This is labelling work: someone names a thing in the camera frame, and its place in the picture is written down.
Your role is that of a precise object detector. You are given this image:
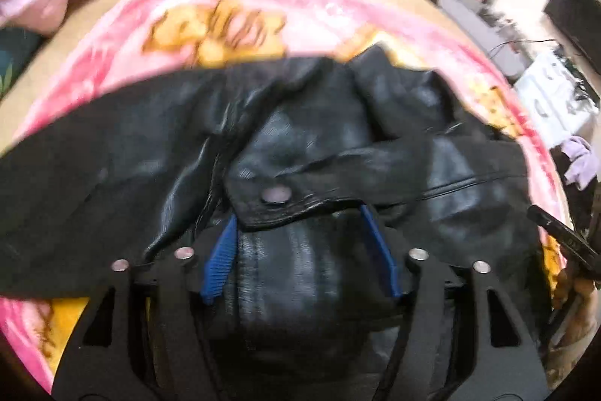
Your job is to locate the black leather jacket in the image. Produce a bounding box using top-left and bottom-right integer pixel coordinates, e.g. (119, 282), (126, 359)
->
(0, 46), (545, 387)

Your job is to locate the dark green cloth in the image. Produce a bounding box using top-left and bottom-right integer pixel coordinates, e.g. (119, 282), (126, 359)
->
(0, 27), (44, 101)

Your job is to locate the lilac cloth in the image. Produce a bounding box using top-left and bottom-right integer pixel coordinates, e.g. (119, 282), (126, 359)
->
(561, 137), (601, 190)

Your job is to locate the white drawer cabinet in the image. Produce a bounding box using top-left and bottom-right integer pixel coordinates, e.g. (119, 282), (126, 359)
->
(512, 51), (601, 148)

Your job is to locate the black flat screen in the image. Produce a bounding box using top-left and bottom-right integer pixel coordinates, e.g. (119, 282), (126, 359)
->
(544, 0), (601, 73)

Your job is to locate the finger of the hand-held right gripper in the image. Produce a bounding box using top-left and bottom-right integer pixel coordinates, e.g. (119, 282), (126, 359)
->
(527, 204), (601, 278)

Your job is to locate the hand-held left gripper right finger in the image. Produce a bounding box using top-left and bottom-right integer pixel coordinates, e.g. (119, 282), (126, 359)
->
(361, 204), (551, 401)

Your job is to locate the pink printed blanket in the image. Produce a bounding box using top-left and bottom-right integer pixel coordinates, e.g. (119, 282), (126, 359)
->
(0, 0), (571, 395)

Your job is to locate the grey desk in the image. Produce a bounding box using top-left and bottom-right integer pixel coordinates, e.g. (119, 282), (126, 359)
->
(415, 0), (532, 82)

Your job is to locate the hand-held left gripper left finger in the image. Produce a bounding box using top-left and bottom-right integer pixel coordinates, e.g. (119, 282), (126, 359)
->
(51, 213), (240, 401)

